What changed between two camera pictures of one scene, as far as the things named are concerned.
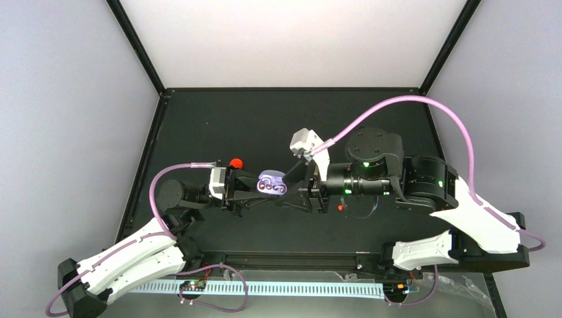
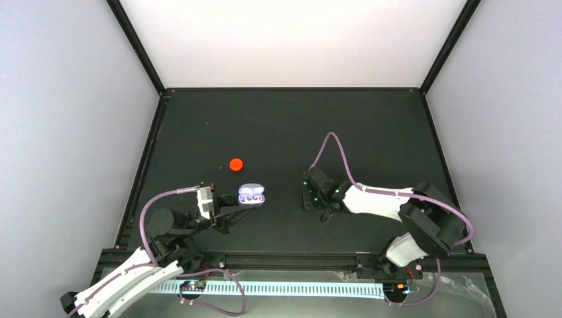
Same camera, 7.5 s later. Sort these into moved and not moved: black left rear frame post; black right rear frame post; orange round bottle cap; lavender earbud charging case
Moved: lavender earbud charging case
Not moved: black left rear frame post; black right rear frame post; orange round bottle cap
